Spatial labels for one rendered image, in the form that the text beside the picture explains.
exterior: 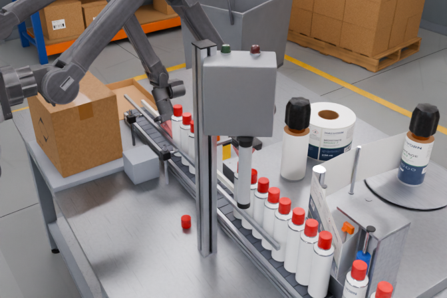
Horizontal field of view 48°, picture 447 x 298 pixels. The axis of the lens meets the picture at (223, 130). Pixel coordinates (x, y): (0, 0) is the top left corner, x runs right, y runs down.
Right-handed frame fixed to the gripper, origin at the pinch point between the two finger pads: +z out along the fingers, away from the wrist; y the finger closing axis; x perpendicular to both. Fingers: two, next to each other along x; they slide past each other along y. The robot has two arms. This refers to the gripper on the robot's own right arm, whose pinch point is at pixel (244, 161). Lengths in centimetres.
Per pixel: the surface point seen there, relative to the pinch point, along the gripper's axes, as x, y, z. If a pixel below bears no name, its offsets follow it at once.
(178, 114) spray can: 6.4, 32.3, -4.2
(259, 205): 8.2, -19.3, 0.5
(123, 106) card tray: 6, 88, 19
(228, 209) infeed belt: 7.8, -3.0, 13.8
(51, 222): 46, 101, 80
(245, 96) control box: 16.4, -22.2, -38.0
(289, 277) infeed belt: 9.3, -36.2, 13.7
